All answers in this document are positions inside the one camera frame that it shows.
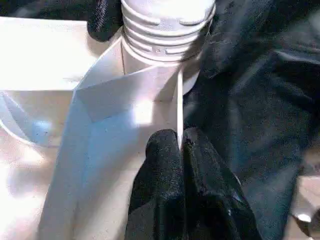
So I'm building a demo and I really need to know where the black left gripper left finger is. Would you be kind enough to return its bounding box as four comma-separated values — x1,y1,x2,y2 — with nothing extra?
124,128,188,240

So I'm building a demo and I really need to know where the white plastic table top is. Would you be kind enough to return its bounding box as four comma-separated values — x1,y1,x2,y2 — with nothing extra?
0,15,209,240

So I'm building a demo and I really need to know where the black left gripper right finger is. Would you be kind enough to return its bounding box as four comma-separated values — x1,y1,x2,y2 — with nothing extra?
181,126,261,240

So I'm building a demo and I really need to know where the black plastic mat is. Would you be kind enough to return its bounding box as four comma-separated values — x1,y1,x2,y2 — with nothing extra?
183,0,320,240

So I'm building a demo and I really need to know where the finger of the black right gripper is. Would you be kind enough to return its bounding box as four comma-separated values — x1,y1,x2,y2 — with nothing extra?
86,0,124,43
196,0,254,79

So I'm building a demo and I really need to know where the white plastic table leg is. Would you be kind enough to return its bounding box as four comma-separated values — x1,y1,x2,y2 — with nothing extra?
120,0,218,65

